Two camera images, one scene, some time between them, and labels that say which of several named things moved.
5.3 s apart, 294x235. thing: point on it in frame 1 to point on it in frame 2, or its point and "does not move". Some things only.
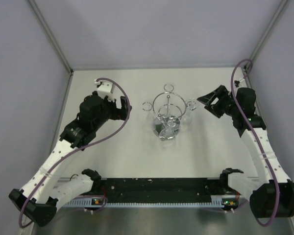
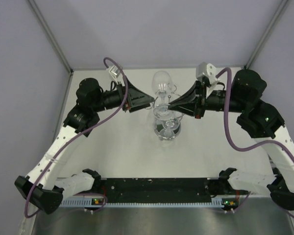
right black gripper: [221, 93] to [186, 104]
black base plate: [158, 190] does not move
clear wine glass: [191, 105] to [161, 83]
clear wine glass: [166, 127] does not move
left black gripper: [118, 113] to [135, 100]
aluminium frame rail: [40, 14] does not move
